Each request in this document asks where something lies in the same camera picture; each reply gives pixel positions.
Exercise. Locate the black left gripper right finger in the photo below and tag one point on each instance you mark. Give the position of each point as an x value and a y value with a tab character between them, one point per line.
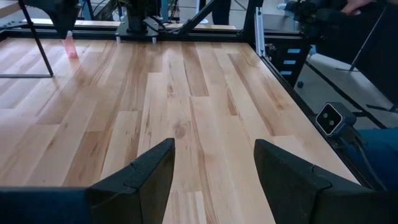
286	186

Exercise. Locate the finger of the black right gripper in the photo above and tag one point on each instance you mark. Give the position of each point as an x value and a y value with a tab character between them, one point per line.
62	15

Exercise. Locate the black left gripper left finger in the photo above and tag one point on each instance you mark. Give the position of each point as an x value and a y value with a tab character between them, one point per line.
140	193

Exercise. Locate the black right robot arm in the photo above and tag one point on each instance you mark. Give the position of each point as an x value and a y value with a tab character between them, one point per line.
136	18

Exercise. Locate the pink medicine bottle white cap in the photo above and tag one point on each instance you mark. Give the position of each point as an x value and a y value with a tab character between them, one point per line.
70	48

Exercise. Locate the person's leg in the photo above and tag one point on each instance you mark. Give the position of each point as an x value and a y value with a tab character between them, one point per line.
379	155

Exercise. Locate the black control box blue labels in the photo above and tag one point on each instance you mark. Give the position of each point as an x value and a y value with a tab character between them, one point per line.
280	62

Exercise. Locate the person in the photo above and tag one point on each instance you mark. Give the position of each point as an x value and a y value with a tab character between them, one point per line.
326	18

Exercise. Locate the person's hand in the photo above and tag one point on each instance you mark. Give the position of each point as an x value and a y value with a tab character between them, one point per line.
354	6

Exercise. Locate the wooden shelf black metal frame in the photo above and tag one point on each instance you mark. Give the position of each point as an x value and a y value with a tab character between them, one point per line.
25	76

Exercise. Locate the small stereo camera box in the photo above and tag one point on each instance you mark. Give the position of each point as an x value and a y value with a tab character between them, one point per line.
329	119

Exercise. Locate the silver aluminium frame post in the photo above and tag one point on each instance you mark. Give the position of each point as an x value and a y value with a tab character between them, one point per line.
259	31

